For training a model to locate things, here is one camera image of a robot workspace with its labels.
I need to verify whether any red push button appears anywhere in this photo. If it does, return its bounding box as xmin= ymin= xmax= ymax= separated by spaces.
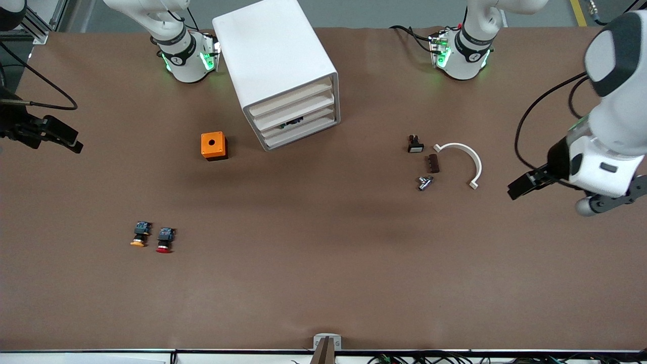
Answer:
xmin=155 ymin=227 xmax=176 ymax=254

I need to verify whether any white plastic drawer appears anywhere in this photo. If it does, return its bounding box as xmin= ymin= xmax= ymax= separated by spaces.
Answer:
xmin=264 ymin=117 xmax=338 ymax=151
xmin=254 ymin=93 xmax=335 ymax=128
xmin=259 ymin=105 xmax=336 ymax=139
xmin=250 ymin=80 xmax=334 ymax=118

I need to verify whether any orange push button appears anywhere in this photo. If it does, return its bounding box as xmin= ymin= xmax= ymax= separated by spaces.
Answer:
xmin=130 ymin=221 xmax=154 ymax=248

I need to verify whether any white drawer cabinet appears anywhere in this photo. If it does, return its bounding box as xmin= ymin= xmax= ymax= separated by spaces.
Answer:
xmin=212 ymin=0 xmax=341 ymax=152

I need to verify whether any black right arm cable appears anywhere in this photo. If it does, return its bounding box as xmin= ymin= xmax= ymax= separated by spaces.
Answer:
xmin=0 ymin=43 xmax=78 ymax=112

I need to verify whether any white curved plastic bracket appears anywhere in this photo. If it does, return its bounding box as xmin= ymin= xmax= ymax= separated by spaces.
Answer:
xmin=433 ymin=143 xmax=483 ymax=190

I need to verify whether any orange button enclosure box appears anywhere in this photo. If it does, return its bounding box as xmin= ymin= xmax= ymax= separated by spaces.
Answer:
xmin=201 ymin=131 xmax=228 ymax=161

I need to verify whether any black base cable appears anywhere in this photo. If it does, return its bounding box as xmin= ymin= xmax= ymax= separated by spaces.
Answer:
xmin=389 ymin=25 xmax=441 ymax=54

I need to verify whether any tangled cable bundle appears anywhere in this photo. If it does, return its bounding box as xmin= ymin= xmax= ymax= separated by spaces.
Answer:
xmin=291 ymin=351 xmax=647 ymax=364

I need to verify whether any white table edge rail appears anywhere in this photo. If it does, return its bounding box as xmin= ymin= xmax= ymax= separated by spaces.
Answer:
xmin=0 ymin=349 xmax=647 ymax=364

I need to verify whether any brown wedge post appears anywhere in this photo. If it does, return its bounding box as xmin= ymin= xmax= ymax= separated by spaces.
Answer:
xmin=310 ymin=337 xmax=337 ymax=364

